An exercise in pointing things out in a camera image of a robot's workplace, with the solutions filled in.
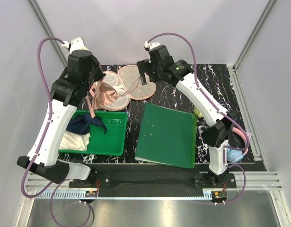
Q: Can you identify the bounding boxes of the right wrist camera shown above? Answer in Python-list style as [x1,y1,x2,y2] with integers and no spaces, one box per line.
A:
[144,42,170,63]

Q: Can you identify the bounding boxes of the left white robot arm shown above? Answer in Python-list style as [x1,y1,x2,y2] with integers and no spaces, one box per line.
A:
[17,50,105,187]

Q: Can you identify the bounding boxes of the green ring binder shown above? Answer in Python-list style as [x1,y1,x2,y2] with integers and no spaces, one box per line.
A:
[135,103,197,169]

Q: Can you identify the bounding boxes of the white cloth garment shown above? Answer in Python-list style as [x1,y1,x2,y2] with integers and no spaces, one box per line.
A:
[59,131,90,151]

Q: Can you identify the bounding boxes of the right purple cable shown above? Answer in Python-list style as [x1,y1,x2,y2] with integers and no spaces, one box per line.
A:
[145,32,250,205]

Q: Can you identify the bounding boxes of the blue pink cat headphones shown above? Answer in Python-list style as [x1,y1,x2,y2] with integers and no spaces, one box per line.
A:
[226,127,252,163]

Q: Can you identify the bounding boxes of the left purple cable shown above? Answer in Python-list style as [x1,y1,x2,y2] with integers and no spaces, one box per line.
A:
[21,37,96,225]

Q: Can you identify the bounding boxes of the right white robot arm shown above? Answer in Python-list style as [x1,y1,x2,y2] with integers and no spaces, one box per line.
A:
[137,57,237,188]

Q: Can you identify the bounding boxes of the yellow paper cup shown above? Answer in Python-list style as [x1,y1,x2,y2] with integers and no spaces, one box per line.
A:
[194,106,203,118]

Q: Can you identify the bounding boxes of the pink mesh laundry bag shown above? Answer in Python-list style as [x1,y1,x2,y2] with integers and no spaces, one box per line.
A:
[90,65,157,112]

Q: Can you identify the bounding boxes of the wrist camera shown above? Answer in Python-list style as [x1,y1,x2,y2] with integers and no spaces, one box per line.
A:
[144,42,170,63]
[61,36,88,53]

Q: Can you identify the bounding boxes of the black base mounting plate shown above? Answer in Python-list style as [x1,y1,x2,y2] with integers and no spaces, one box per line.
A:
[69,171,236,189]

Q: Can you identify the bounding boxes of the green plastic bin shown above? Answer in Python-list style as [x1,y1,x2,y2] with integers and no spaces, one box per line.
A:
[59,110,128,156]

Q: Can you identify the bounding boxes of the navy blue garment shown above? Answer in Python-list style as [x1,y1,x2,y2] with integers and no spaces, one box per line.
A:
[66,112,107,135]

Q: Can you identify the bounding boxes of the pink satin bra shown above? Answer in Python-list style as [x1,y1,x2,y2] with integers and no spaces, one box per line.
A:
[85,78,141,117]

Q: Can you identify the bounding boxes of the purple cable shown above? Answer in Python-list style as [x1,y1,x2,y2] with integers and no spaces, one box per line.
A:
[145,32,250,205]
[21,37,96,225]

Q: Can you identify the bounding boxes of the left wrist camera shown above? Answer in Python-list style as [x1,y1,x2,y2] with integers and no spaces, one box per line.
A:
[61,36,88,53]

